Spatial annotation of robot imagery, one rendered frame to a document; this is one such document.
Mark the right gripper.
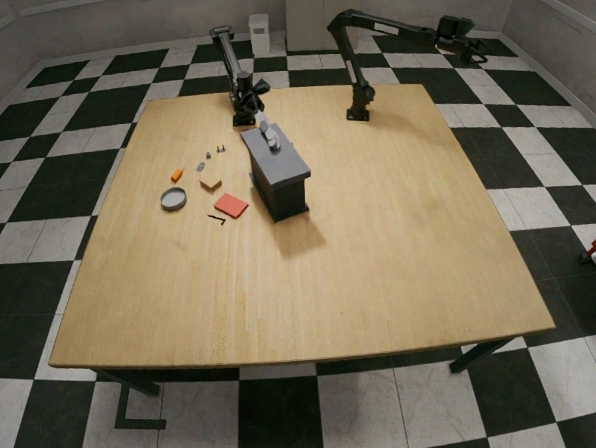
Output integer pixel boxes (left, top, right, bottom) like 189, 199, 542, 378
239, 92, 265, 117

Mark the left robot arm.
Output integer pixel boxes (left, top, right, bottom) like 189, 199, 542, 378
327, 8, 476, 121

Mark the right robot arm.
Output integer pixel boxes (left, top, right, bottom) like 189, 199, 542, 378
210, 25, 270, 126

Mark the orange flat rectangular block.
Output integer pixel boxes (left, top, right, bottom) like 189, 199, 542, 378
213, 193, 249, 219

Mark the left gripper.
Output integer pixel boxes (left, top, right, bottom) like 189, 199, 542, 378
449, 37, 494, 65

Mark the white chain link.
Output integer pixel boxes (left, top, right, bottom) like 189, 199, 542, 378
264, 127, 280, 150
254, 109, 270, 127

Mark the tan wooden block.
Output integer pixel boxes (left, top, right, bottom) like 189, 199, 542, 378
199, 172, 222, 192

